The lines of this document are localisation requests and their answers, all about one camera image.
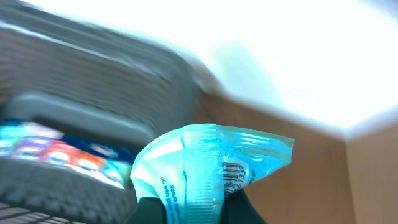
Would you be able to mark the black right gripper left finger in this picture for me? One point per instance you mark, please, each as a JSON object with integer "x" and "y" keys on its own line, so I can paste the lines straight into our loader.
{"x": 148, "y": 211}

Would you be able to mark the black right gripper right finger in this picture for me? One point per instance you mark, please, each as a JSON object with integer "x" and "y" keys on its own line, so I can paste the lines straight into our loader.
{"x": 237, "y": 209}

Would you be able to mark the grey plastic laundry basket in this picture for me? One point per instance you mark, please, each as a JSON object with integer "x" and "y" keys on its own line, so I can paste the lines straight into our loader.
{"x": 90, "y": 83}

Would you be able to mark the teal wipes packet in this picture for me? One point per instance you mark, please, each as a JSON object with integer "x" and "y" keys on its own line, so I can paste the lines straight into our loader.
{"x": 194, "y": 168}

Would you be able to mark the Kleenex tissue multipack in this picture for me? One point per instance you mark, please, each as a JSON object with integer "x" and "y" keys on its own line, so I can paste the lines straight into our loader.
{"x": 30, "y": 141}

